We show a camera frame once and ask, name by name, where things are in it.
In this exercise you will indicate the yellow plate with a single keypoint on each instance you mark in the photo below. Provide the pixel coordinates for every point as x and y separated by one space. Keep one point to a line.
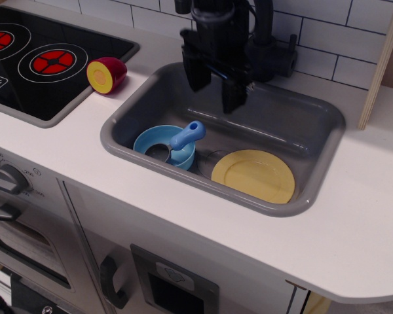
257 173

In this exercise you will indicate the oven door window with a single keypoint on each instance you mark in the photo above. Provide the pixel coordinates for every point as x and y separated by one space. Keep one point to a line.
24 250

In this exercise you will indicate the black cabinet door handle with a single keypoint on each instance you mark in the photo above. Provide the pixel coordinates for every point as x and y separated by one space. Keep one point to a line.
108 269

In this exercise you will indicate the blue handled grey spoon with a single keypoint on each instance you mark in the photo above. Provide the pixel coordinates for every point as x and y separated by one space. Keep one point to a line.
194 131

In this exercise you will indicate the light wooden side post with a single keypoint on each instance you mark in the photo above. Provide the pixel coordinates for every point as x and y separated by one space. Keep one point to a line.
383 76

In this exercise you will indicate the black toy stove top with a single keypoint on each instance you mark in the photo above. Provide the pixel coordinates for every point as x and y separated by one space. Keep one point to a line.
43 65

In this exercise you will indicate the light blue bowl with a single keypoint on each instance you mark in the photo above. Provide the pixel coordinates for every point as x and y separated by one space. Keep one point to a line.
162 134

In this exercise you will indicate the grey oven knob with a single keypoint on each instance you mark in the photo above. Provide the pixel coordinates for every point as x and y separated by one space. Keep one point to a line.
12 181

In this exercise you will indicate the grey oven door handle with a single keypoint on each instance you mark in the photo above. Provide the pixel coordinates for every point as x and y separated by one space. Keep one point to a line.
9 213

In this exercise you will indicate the red yellow toy fruit half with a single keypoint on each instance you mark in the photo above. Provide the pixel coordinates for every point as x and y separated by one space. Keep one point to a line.
105 74

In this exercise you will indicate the dark grey faucet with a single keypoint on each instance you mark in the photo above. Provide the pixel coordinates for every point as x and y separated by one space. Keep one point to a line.
266 58

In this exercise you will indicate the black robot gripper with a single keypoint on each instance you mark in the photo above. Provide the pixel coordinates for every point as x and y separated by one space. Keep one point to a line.
217 47

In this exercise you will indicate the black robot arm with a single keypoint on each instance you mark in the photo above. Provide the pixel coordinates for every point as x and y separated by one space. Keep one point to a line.
222 5

